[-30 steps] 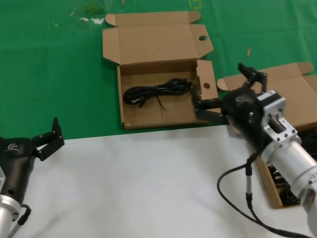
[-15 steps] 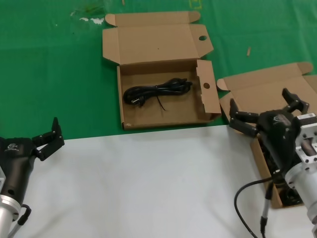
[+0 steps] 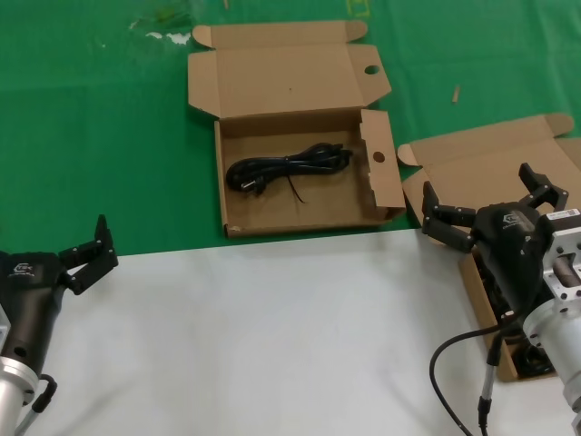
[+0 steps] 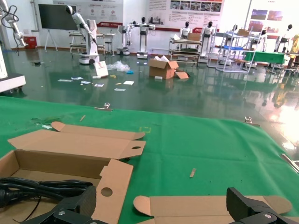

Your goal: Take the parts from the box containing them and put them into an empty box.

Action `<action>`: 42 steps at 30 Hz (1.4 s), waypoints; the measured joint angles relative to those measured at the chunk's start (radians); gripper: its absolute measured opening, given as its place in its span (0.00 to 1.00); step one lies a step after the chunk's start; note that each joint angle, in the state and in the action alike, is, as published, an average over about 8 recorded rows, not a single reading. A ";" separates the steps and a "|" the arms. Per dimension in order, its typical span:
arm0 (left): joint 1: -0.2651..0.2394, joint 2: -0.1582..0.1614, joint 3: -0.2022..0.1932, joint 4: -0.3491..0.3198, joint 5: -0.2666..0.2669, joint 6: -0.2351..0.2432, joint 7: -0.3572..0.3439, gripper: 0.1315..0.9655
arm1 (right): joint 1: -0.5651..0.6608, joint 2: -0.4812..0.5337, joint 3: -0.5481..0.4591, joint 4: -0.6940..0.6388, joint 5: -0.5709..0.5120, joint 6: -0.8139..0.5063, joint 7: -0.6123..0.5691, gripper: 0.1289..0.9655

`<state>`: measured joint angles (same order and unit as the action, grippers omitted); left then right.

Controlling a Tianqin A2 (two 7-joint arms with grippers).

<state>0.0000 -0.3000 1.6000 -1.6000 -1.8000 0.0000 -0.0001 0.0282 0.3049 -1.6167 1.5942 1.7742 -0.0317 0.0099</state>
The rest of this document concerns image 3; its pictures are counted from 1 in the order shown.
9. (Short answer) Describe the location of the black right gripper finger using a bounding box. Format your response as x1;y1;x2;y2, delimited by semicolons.
420;180;478;253
518;162;569;214

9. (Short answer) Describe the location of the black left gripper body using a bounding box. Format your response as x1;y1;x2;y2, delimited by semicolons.
0;250;70;365

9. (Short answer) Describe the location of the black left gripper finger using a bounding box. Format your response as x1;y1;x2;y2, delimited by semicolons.
57;214;120;297

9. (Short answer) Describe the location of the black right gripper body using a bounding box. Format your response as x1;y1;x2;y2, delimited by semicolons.
471;202;553;315

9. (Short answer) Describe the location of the black power cable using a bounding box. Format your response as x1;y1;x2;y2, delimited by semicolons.
225;143;353;208

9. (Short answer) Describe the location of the plain open cardboard box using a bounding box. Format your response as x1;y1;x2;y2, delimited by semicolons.
397;113;581;383

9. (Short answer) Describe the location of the cardboard box with round hole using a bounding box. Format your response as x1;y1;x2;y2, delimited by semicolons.
186;20;408;240

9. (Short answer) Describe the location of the green table cloth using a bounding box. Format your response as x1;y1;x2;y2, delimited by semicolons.
0;0;581;263

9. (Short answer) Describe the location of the torn clear plastic scrap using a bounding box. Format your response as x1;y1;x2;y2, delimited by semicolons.
128;6;192;46

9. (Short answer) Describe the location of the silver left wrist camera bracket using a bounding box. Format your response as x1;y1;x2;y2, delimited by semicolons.
0;303;13;355

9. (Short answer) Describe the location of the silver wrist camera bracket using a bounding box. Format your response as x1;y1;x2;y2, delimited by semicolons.
0;303;13;355
542;207;581;303

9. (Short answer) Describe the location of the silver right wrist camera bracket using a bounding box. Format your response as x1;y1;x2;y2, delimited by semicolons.
542;207;581;303

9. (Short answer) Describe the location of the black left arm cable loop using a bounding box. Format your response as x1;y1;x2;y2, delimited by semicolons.
26;372;59;414

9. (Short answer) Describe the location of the black cable pile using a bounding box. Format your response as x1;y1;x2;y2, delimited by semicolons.
474;252;559;378

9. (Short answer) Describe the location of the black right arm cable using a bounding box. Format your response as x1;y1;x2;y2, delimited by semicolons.
429;317;527;436

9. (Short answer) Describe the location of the silver sleeved left arm cable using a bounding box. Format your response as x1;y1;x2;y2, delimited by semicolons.
13;403;40;436

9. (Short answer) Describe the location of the silver sleeved arm cable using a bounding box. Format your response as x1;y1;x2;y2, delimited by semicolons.
13;403;40;436
477;333;505;436

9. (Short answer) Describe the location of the silver sleeved right arm cable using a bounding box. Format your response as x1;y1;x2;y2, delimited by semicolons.
477;333;505;436

